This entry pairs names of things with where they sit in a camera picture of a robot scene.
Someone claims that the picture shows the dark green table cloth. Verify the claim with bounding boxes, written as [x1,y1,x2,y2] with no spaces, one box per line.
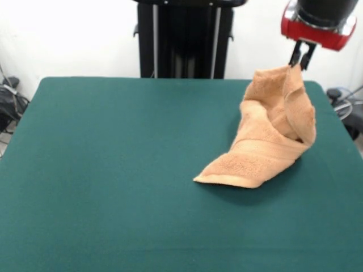
[0,76,363,272]

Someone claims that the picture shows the black equipment base with cables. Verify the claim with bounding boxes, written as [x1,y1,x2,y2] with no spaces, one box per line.
[0,76,31,134]

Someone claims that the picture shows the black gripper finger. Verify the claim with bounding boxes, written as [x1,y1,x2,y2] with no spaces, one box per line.
[300,44,316,70]
[288,41,303,69]

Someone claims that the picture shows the grey stand base with cables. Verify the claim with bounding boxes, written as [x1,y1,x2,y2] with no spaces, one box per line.
[326,86,363,141]

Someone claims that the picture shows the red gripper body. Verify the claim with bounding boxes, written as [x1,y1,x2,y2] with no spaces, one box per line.
[280,0,358,53]

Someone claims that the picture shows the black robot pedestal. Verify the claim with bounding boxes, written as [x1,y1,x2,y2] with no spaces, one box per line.
[132,0,247,79]

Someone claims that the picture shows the tan terry towel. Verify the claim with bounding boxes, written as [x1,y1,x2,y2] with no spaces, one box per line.
[192,64,316,189]

